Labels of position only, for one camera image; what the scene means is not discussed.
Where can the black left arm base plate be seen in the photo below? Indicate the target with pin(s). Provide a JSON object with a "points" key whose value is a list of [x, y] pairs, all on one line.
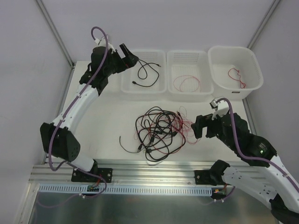
{"points": [[105, 173]]}

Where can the white perforated left basket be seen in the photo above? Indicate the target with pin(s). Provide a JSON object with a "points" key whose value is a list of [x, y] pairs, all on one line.
{"points": [[148, 76]]}

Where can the white perforated middle basket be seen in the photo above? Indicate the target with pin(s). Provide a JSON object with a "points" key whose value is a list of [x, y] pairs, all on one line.
{"points": [[188, 76]]}

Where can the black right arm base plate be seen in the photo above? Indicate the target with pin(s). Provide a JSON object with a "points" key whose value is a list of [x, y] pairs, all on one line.
{"points": [[202, 177]]}

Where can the left aluminium corner post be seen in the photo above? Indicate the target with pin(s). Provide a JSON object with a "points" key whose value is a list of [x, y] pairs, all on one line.
{"points": [[54, 32]]}

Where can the right aluminium corner post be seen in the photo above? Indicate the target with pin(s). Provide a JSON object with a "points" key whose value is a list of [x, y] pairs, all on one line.
{"points": [[262, 25]]}

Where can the white deep right basket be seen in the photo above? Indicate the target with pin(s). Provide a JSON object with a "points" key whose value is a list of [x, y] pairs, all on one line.
{"points": [[235, 71]]}

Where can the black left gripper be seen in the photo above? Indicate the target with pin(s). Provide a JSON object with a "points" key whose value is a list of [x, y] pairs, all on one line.
{"points": [[120, 59]]}

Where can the aluminium corner post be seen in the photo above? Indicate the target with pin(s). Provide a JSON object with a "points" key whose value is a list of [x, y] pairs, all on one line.
{"points": [[262, 25], [54, 32]]}

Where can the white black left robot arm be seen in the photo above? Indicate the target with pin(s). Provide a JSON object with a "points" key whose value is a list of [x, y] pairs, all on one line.
{"points": [[58, 137]]}

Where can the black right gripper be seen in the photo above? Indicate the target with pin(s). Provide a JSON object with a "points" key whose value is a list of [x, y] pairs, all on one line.
{"points": [[209, 127]]}

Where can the aluminium rail frame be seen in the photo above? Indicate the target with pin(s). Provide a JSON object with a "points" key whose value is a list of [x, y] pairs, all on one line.
{"points": [[106, 133]]}

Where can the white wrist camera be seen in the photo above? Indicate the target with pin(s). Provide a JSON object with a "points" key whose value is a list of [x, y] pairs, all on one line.
{"points": [[220, 106], [102, 42]]}

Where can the white perforated basket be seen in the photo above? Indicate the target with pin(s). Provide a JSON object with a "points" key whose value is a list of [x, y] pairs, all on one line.
{"points": [[148, 76], [188, 76]]}

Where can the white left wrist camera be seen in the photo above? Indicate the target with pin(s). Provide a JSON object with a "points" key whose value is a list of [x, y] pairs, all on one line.
{"points": [[102, 42]]}

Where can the white slotted cable duct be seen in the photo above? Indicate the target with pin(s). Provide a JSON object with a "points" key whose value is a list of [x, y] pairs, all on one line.
{"points": [[126, 190]]}

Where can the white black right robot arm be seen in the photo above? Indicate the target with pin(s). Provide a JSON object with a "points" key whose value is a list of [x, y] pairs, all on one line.
{"points": [[281, 196]]}

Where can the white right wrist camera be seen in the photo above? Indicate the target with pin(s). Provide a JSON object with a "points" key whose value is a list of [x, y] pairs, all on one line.
{"points": [[220, 106]]}

